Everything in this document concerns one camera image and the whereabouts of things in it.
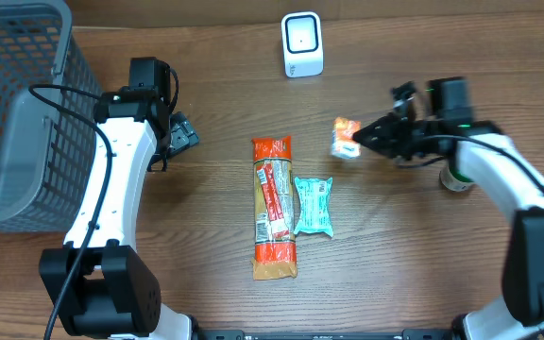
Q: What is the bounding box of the small orange white box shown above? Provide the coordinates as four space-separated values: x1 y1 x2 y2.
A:
331 117 361 159

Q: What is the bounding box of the green capped bottle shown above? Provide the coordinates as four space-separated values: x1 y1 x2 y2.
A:
439 162 474 192

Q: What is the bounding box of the teal snack packet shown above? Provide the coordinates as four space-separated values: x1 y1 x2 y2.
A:
294 178 333 237

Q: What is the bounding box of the long orange spaghetti packet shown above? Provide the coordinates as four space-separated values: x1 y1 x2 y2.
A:
252 136 298 281

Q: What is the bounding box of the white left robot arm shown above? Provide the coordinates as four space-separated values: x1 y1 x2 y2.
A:
39 57 201 340

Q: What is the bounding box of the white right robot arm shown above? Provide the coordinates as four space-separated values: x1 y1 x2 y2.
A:
352 76 544 339

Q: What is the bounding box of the white barcode scanner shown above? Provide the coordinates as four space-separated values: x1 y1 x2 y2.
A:
280 11 324 78

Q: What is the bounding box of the grey plastic mesh basket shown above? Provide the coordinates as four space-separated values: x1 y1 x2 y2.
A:
0 0 101 232

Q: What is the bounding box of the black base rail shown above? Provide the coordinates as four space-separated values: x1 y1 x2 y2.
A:
192 329 454 340

